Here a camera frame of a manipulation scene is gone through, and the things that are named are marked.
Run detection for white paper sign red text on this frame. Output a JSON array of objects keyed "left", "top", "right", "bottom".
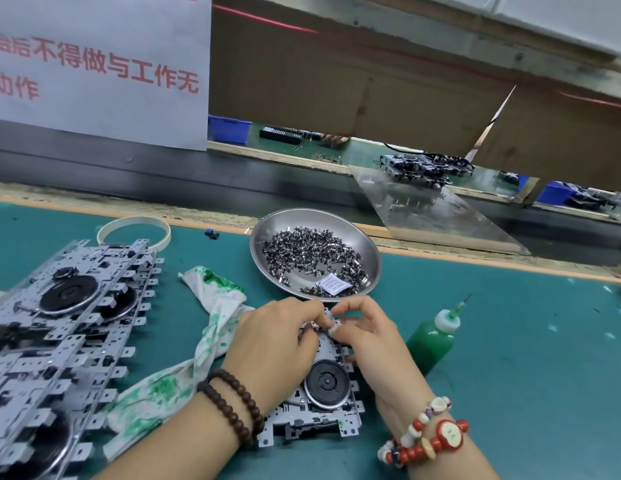
[{"left": 0, "top": 0, "right": 212, "bottom": 151}]

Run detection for person's right hand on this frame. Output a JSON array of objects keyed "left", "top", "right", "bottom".
[{"left": 329, "top": 297, "right": 437, "bottom": 436}]

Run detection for finished mechanisms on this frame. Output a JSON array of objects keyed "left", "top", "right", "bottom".
[{"left": 381, "top": 151, "right": 475, "bottom": 188}]

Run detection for brown cardboard panel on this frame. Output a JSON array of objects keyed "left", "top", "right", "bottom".
[{"left": 208, "top": 5, "right": 621, "bottom": 191}]

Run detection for round metal bowl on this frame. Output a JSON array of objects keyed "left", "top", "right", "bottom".
[{"left": 249, "top": 207, "right": 384, "bottom": 301}]

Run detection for wooden shelf beam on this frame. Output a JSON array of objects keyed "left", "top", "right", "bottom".
[{"left": 250, "top": 0, "right": 621, "bottom": 101}]

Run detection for clear plastic sheet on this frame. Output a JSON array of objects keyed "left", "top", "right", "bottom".
[{"left": 351, "top": 165, "right": 532, "bottom": 256}]

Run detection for black conveyor belt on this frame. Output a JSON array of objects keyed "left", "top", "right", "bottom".
[{"left": 0, "top": 119, "right": 621, "bottom": 266}]

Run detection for red white bead bracelet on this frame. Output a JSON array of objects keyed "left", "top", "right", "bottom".
[{"left": 377, "top": 395, "right": 471, "bottom": 469}]

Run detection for red cord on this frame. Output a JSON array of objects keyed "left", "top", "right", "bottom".
[{"left": 212, "top": 5, "right": 621, "bottom": 111}]

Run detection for pile of small metal parts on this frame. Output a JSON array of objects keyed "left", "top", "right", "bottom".
[{"left": 262, "top": 227, "right": 372, "bottom": 296}]

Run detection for white green-stained cloth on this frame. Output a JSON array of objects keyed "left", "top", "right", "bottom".
[{"left": 103, "top": 265, "right": 254, "bottom": 461}]

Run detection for person's left hand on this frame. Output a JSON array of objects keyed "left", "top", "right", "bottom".
[{"left": 220, "top": 297, "right": 327, "bottom": 416}]

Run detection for white tape ring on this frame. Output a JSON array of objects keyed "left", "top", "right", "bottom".
[{"left": 96, "top": 215, "right": 172, "bottom": 254}]

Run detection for blue plastic bin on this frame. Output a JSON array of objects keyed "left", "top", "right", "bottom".
[
  {"left": 208, "top": 115, "right": 254, "bottom": 146},
  {"left": 535, "top": 181, "right": 582, "bottom": 206}
]

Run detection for brown bead bracelet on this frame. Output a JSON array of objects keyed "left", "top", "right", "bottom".
[{"left": 197, "top": 367, "right": 266, "bottom": 448}]

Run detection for black flat box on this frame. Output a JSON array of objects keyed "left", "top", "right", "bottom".
[{"left": 258, "top": 125, "right": 304, "bottom": 146}]

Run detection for green glue squeeze bottle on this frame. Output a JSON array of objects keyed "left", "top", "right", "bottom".
[{"left": 407, "top": 295, "right": 472, "bottom": 376}]

